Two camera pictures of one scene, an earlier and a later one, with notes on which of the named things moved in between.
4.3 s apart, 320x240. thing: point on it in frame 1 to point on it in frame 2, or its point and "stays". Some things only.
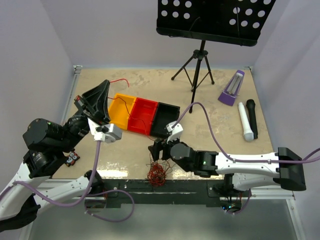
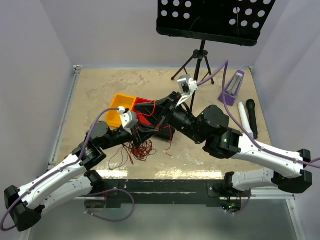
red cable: (128, 84) to (159, 127)
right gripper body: (161, 145) to (171, 105)
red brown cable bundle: (157, 171) to (139, 149)
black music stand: (237, 22) stays
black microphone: (250, 104) stays
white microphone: (248, 135) stays
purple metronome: (232, 88) stays
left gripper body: (87, 111) to (124, 136)
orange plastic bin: (120, 109) stays
